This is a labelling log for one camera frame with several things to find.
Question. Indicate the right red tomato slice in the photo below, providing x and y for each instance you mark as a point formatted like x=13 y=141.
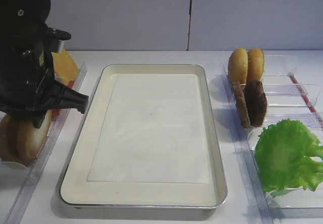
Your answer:
x=56 y=112

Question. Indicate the left brown meat patty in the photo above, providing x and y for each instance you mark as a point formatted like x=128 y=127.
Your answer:
x=241 y=104

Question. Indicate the clear acrylic right rack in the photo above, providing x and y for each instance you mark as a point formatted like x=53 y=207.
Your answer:
x=287 y=98

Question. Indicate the cream metal baking tray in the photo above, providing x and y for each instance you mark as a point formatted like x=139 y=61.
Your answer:
x=77 y=189

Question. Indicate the white paper tray liner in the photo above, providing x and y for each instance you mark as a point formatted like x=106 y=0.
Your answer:
x=153 y=131

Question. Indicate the right dark meat patty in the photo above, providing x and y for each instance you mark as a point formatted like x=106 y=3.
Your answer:
x=256 y=102

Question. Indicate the clear acrylic rack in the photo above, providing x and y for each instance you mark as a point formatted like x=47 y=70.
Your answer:
x=18 y=182
x=287 y=98

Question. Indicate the clear acrylic left rack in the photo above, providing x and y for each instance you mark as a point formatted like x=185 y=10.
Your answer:
x=18 y=182

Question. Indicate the right bun top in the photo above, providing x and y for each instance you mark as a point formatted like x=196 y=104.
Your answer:
x=255 y=64

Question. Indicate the yellow cheese slice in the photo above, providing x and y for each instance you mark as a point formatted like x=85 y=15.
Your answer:
x=65 y=67

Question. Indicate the green lettuce leaf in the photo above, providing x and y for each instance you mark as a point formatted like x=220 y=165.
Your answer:
x=285 y=155

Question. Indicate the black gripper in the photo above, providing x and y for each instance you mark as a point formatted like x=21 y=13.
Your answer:
x=28 y=85

